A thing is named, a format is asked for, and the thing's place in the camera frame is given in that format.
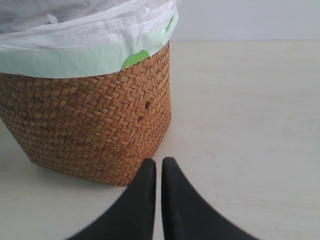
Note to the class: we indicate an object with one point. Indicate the brown woven wicker basket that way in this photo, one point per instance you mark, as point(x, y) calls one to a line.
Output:
point(96, 128)

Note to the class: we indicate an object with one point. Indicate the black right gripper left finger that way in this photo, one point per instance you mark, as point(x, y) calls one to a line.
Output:
point(132, 215)

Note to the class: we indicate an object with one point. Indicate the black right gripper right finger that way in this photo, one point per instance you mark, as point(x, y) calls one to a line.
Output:
point(186, 215)

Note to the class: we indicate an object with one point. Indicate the white green plastic bag liner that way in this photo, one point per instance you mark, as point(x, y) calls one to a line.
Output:
point(81, 38)

